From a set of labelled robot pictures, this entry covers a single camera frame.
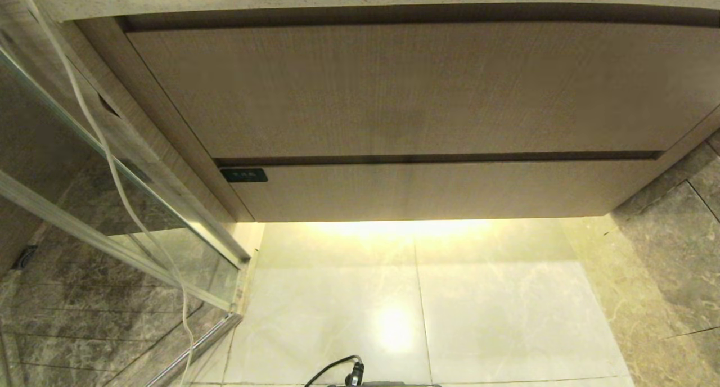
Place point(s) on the small wooden drawer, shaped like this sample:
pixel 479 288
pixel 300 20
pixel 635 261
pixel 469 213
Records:
pixel 450 190

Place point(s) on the large wooden drawer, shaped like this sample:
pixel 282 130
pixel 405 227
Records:
pixel 405 89

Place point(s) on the black label plate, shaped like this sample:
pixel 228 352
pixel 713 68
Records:
pixel 244 175

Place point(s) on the wooden vanity cabinet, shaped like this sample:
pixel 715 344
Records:
pixel 169 122

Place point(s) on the glass shower door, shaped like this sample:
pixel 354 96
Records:
pixel 84 207

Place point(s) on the black floor drain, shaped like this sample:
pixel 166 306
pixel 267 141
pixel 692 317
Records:
pixel 25 257

